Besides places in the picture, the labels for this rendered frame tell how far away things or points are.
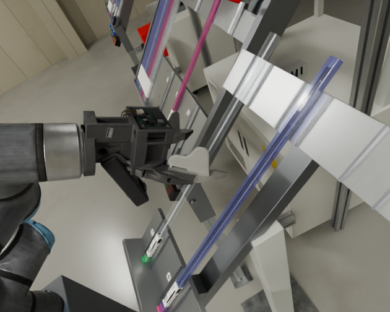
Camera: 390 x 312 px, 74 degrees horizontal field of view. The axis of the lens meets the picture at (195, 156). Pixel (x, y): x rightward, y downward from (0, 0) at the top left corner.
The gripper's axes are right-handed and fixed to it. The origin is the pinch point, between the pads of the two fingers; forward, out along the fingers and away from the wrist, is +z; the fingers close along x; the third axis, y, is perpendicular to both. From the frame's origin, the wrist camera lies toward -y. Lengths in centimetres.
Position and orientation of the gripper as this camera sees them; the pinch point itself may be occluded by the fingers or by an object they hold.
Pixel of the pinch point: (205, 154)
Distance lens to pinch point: 45.6
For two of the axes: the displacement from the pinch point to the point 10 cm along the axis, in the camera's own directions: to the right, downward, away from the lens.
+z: 8.9, -0.6, 4.6
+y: 2.2, -8.1, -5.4
